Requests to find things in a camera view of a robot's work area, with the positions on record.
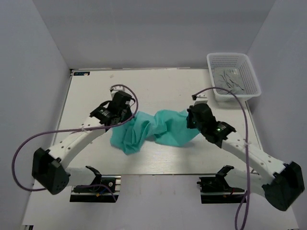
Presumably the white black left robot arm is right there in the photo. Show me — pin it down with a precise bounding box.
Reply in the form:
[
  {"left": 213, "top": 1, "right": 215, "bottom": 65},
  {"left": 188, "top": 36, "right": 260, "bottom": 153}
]
[{"left": 32, "top": 91, "right": 133, "bottom": 195}]

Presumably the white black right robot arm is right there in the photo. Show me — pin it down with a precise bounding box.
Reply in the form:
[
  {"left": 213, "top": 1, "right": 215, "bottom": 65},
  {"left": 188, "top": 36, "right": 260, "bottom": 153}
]
[{"left": 187, "top": 103, "right": 305, "bottom": 211}]

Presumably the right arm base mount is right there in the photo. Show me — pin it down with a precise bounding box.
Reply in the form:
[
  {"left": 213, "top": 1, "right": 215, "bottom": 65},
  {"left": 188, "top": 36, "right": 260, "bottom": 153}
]
[{"left": 197, "top": 176, "right": 245, "bottom": 204}]

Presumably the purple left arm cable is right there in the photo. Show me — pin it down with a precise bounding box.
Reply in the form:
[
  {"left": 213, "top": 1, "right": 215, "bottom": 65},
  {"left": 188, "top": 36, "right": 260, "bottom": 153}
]
[{"left": 12, "top": 84, "right": 140, "bottom": 192}]

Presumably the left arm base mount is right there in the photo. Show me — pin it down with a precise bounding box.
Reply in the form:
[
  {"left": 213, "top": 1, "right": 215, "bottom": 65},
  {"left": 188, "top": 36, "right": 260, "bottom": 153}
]
[{"left": 70, "top": 175, "right": 121, "bottom": 203}]

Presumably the white plastic mesh basket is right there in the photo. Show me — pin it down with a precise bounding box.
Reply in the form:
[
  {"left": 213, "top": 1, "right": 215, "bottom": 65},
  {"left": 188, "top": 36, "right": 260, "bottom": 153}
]
[{"left": 207, "top": 53, "right": 261, "bottom": 102}]

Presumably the teal green t shirt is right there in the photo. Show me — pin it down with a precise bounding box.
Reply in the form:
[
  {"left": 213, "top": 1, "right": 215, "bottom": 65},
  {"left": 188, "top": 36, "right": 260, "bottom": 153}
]
[{"left": 110, "top": 110, "right": 200, "bottom": 155}]

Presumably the grey t shirt in basket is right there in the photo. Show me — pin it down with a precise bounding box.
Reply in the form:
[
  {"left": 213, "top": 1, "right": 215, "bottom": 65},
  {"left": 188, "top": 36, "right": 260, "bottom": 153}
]
[{"left": 212, "top": 68, "right": 246, "bottom": 94}]

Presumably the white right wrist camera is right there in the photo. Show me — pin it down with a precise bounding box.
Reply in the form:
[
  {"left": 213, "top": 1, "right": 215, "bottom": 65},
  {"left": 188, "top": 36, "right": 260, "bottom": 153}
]
[{"left": 192, "top": 93, "right": 208, "bottom": 101}]

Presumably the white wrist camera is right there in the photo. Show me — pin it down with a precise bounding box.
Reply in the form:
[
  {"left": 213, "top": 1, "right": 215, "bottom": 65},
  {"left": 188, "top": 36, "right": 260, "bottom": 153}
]
[
  {"left": 110, "top": 86, "right": 125, "bottom": 92},
  {"left": 192, "top": 93, "right": 208, "bottom": 101}
]

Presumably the blue label sticker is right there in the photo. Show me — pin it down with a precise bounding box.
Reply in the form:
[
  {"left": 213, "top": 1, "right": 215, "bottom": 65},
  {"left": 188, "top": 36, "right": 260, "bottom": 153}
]
[{"left": 73, "top": 71, "right": 90, "bottom": 76}]

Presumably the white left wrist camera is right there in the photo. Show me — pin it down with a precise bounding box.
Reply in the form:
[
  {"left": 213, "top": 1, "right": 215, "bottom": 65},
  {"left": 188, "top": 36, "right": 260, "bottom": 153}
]
[{"left": 110, "top": 86, "right": 125, "bottom": 92}]

